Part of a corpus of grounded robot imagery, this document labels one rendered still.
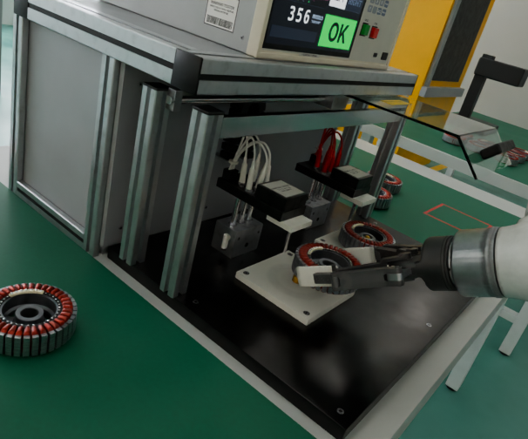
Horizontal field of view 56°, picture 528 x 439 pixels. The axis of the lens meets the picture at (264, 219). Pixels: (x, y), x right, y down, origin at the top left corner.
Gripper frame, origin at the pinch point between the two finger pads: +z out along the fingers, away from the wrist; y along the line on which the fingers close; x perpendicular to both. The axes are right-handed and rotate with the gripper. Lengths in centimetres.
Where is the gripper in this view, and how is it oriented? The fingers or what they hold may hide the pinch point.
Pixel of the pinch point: (328, 266)
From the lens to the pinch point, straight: 80.7
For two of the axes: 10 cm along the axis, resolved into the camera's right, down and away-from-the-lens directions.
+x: -1.8, -9.8, -1.0
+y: 6.2, -1.9, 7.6
